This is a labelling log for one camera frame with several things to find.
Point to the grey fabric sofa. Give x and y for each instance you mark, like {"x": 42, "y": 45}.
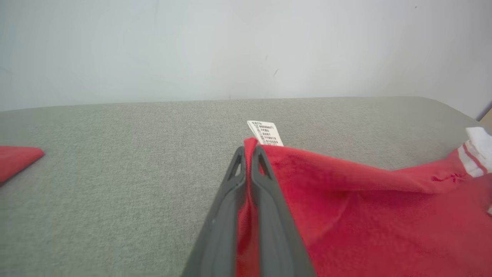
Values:
{"x": 115, "y": 192}

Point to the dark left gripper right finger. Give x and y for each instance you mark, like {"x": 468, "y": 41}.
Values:
{"x": 276, "y": 246}

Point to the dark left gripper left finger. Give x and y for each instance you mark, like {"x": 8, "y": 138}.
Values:
{"x": 219, "y": 246}

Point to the red jersey with white sleeves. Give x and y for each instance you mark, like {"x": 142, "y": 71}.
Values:
{"x": 365, "y": 223}

